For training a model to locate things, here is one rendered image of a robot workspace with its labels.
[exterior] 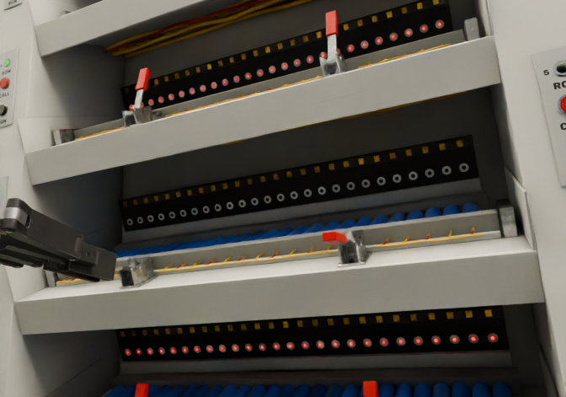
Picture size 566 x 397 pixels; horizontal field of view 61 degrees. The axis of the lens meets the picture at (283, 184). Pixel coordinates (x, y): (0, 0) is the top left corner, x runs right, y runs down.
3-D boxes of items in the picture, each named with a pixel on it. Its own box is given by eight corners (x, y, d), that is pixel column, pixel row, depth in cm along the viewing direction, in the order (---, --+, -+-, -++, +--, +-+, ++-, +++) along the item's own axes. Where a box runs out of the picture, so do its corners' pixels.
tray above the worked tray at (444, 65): (501, 83, 45) (477, -68, 44) (31, 185, 67) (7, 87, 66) (489, 90, 64) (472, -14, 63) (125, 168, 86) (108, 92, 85)
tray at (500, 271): (545, 303, 40) (527, 190, 39) (21, 335, 62) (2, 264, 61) (518, 241, 58) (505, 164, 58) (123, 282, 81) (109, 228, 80)
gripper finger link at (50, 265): (48, 268, 47) (42, 269, 47) (99, 282, 53) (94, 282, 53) (54, 238, 48) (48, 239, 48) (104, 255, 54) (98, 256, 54)
